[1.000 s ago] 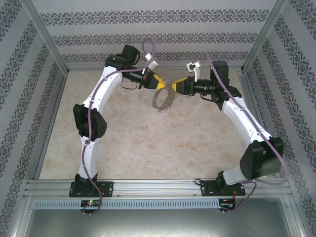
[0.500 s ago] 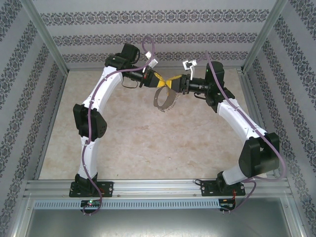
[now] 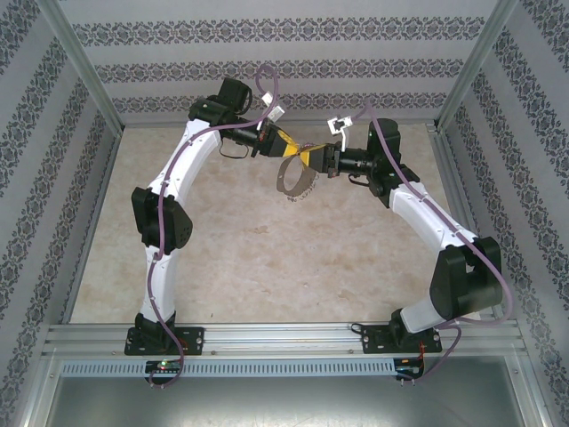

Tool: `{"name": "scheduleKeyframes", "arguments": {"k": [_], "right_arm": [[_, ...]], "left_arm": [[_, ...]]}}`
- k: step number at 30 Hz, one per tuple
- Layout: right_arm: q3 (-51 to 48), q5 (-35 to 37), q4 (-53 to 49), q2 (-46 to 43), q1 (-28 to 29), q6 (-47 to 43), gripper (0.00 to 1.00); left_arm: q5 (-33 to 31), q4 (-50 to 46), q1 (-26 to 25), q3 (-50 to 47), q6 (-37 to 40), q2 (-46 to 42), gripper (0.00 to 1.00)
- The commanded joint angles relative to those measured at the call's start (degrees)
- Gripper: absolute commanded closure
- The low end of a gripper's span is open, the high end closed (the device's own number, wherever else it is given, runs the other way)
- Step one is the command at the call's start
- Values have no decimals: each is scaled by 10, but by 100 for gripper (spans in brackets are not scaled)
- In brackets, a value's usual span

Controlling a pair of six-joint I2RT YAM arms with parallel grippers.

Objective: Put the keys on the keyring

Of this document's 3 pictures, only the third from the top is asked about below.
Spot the silver keyring chain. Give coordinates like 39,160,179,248
276,141,322,204

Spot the aluminium back floor beam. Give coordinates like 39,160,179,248
118,116,441,130

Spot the aluminium floor beam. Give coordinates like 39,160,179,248
118,116,441,130
60,128,124,324
426,124,506,321

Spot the small circuit board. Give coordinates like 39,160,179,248
395,358,426,379
145,359,183,374

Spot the grey metal sheet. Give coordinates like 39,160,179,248
44,376,528,427

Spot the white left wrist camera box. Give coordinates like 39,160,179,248
260,91,285,122

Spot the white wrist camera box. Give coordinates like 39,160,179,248
326,116,355,150
260,91,285,122

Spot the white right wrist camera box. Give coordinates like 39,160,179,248
326,116,355,150

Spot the aluminium frame post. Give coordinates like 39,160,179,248
35,0,124,130
435,0,521,130

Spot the aluminium mounting rail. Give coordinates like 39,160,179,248
42,323,525,357

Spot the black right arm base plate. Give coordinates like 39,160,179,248
360,324,444,356

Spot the grey slotted cable duct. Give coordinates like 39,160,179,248
60,359,397,378

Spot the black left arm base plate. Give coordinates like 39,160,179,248
125,326,205,357

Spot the aluminium frame bar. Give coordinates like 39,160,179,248
11,350,61,427
506,355,555,427

